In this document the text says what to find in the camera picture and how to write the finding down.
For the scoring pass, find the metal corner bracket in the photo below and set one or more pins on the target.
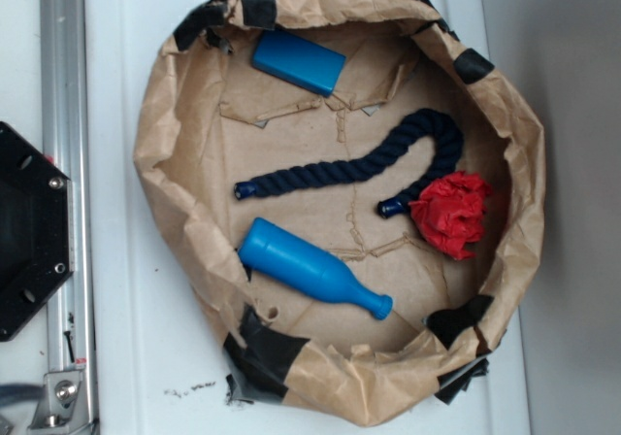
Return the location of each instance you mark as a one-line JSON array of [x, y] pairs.
[[63, 408]]

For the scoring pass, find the brown paper bag bin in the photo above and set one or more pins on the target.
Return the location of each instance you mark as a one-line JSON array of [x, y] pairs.
[[209, 119]]

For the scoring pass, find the blue plastic bottle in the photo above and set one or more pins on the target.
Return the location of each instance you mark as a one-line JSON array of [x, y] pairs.
[[305, 267]]

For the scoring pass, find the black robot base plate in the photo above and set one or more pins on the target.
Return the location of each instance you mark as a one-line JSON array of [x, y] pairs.
[[35, 235]]

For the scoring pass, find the aluminium extrusion rail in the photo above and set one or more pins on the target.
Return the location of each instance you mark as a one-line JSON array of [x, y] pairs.
[[70, 311]]

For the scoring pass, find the red paper ball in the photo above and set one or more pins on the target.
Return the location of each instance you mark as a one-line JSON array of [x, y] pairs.
[[449, 213]]

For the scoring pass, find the blue rectangular block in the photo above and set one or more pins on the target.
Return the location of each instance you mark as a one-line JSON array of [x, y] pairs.
[[298, 61]]

